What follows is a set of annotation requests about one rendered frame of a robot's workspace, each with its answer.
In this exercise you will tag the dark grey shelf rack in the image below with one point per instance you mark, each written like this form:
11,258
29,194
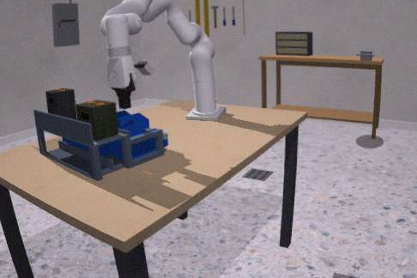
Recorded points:
78,159

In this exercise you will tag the black case with orange latches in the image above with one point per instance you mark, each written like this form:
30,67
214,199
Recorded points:
61,102

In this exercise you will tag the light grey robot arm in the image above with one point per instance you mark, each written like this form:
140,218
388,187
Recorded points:
118,29

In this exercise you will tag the dark green case with orange latches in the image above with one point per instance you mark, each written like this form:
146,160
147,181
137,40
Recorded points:
102,116

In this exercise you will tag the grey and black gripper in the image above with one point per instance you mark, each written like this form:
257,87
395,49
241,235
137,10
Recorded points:
119,77

